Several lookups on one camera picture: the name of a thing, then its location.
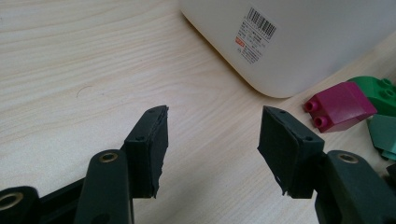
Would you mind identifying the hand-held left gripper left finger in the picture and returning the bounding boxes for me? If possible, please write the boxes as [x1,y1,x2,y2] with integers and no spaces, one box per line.
[74,105,170,224]

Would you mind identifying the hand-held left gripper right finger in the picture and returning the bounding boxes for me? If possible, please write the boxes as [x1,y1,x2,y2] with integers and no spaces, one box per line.
[257,105,396,224]

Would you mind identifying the magenta toy block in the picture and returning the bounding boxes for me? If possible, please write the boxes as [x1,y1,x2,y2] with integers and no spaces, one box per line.
[304,81,378,133]

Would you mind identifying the teal sloped toy block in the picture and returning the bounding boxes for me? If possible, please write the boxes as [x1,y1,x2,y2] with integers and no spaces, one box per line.
[366,114,396,161]

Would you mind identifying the green toy block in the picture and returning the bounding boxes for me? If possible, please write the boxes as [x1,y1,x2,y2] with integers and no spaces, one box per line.
[348,76,396,118]

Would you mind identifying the white storage box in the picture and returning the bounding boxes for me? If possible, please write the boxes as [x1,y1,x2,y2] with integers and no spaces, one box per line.
[178,0,396,99]

